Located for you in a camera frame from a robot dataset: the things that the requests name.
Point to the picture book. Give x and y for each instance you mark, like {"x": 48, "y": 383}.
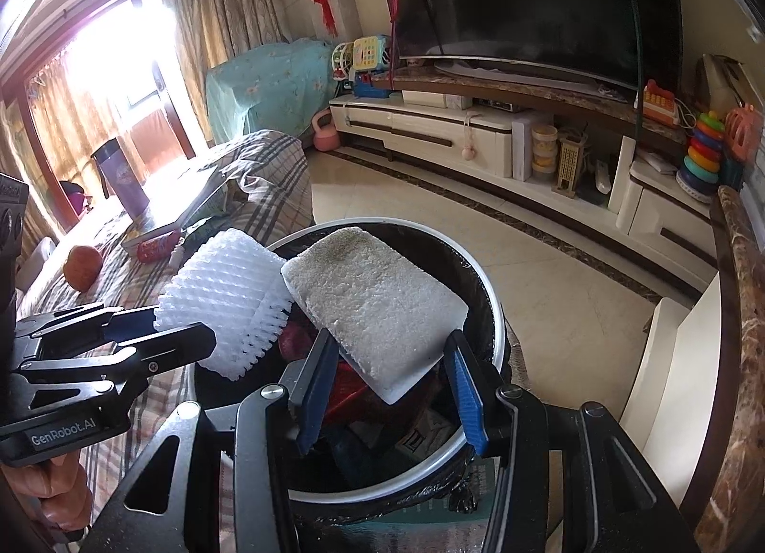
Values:
{"x": 179, "y": 212}

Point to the orange toy cash register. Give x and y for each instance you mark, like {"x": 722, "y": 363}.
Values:
{"x": 660, "y": 105}

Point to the pink toy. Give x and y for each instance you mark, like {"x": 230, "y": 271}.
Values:
{"x": 744, "y": 135}

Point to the television cabinet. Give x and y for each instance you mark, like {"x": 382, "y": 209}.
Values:
{"x": 430, "y": 135}

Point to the brown marble ledge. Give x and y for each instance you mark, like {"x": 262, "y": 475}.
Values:
{"x": 744, "y": 350}

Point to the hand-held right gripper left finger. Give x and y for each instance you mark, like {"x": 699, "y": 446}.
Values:
{"x": 314, "y": 391}

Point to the purple water bottle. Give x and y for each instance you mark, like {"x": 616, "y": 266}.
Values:
{"x": 125, "y": 182}

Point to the small red object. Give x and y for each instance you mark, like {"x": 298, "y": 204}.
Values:
{"x": 156, "y": 249}

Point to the pink kettlebell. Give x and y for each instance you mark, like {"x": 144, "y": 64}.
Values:
{"x": 327, "y": 138}

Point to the round wheel toy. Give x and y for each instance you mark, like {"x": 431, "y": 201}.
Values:
{"x": 343, "y": 60}

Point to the dark purple object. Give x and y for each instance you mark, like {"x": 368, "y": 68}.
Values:
{"x": 76, "y": 203}

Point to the white trash bin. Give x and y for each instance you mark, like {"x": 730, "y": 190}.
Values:
{"x": 454, "y": 257}

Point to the apple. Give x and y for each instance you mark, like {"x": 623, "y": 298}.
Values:
{"x": 83, "y": 269}

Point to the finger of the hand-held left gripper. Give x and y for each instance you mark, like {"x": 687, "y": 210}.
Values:
{"x": 134, "y": 323}
{"x": 173, "y": 344}

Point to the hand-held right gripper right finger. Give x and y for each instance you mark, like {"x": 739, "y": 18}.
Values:
{"x": 466, "y": 397}

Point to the blue toy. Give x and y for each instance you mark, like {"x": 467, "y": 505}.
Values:
{"x": 373, "y": 88}

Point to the brown cardboard box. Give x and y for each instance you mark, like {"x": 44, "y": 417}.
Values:
{"x": 723, "y": 81}

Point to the teal covered armchair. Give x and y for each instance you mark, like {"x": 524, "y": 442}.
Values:
{"x": 269, "y": 81}

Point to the white foam block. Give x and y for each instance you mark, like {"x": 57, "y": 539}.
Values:
{"x": 370, "y": 314}

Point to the wooden toy house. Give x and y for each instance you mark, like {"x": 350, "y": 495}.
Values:
{"x": 569, "y": 167}

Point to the stacked yellow cups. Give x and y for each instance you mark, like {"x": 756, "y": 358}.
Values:
{"x": 544, "y": 150}

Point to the person's left hand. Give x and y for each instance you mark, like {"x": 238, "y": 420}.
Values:
{"x": 60, "y": 487}

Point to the pale yellow toy box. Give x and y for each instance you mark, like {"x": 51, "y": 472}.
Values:
{"x": 372, "y": 52}

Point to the pink hanging charm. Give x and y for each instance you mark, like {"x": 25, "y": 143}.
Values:
{"x": 467, "y": 152}

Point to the pink rod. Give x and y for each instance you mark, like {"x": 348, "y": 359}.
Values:
{"x": 394, "y": 3}

